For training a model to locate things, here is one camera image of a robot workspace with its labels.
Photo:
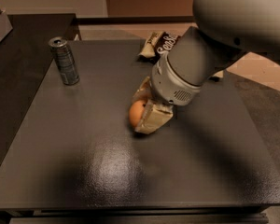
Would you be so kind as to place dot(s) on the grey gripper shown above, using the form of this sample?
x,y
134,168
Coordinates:
x,y
168,86

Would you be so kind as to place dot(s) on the orange fruit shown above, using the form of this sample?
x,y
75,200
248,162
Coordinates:
x,y
136,111

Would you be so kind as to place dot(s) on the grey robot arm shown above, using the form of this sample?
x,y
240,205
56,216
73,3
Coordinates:
x,y
225,31

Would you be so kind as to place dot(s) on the silver redbull can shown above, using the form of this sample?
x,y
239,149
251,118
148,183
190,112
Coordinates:
x,y
64,59

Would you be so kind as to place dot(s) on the brown chip bag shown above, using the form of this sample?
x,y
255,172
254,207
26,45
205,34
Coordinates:
x,y
158,45

